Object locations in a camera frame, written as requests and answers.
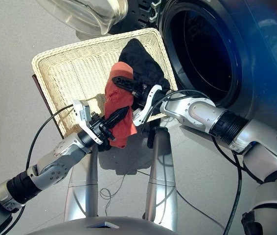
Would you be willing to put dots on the orange-red garment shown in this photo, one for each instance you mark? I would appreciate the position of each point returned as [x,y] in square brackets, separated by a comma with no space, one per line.
[119,102]

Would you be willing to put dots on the black garment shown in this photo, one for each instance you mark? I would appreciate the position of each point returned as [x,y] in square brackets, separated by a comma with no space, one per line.
[143,63]

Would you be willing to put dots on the pale woven basket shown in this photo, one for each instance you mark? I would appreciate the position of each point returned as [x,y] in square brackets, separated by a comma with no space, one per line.
[75,73]

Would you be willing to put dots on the dark brown basket stand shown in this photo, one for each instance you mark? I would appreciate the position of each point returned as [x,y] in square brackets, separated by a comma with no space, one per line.
[45,102]

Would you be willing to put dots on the round glass washing machine door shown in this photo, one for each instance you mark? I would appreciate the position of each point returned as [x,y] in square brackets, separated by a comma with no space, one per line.
[92,14]

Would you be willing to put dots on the grey washing machine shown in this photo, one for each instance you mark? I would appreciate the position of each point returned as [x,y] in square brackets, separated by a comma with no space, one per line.
[263,61]

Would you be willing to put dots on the silver robot leg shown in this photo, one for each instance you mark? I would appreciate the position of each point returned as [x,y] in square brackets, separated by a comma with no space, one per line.
[82,181]
[163,176]

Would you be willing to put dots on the silver door hinge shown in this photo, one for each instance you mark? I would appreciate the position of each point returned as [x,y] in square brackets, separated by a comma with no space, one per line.
[154,16]
[156,2]

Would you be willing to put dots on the silver robot torso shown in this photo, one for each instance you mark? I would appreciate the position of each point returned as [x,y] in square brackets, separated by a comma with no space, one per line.
[104,226]

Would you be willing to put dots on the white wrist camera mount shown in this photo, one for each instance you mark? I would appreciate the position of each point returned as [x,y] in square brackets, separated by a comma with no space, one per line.
[82,112]
[150,98]

